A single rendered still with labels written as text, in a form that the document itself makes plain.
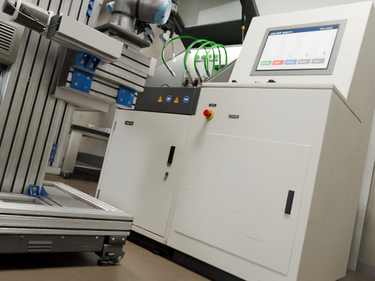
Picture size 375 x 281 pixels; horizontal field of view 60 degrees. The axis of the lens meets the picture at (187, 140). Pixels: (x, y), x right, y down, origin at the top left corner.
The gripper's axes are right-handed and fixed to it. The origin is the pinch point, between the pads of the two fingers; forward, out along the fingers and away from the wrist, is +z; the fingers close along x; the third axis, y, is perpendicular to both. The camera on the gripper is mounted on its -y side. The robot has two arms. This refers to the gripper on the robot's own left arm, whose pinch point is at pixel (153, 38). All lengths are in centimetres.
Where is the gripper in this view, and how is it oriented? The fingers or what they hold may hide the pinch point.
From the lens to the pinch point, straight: 237.3
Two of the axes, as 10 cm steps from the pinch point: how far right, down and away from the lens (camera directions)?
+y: -7.9, 4.8, -3.8
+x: 3.0, -2.4, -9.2
